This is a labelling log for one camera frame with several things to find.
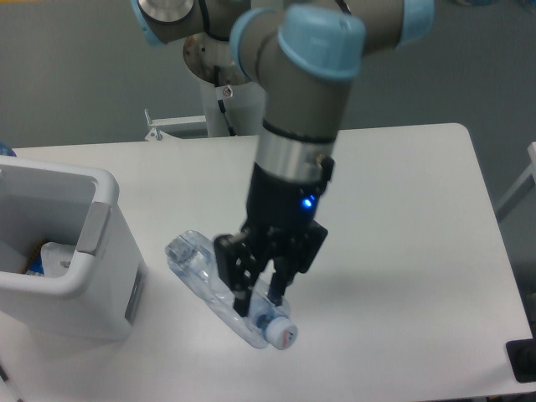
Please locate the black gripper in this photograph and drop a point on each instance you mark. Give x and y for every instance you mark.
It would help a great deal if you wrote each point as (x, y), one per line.
(281, 213)

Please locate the clear plastic water bottle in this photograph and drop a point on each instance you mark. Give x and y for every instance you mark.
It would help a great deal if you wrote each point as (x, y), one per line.
(191, 258)

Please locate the white paper wrapper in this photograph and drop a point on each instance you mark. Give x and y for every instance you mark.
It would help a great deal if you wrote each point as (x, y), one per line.
(56, 259)

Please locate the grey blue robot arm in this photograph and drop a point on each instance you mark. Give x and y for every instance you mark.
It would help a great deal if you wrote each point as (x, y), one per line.
(305, 58)

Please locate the white trash can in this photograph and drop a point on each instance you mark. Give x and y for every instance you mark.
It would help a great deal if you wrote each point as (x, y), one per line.
(77, 206)

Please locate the blue packaging in bin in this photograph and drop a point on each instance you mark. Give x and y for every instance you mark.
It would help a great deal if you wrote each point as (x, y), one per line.
(34, 265)

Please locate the black clamp at table edge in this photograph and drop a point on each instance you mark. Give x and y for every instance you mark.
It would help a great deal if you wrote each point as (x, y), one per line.
(521, 354)

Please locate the blue object at left edge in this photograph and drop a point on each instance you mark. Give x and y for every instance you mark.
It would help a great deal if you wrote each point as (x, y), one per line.
(6, 150)

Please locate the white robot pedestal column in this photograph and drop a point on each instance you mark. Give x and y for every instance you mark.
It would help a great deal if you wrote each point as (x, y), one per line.
(222, 84)

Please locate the white pedestal base frame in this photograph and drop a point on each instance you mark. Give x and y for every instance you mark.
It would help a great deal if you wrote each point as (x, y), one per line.
(217, 124)

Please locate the white frame at right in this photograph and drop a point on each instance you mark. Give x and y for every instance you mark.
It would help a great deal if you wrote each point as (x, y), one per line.
(520, 188)

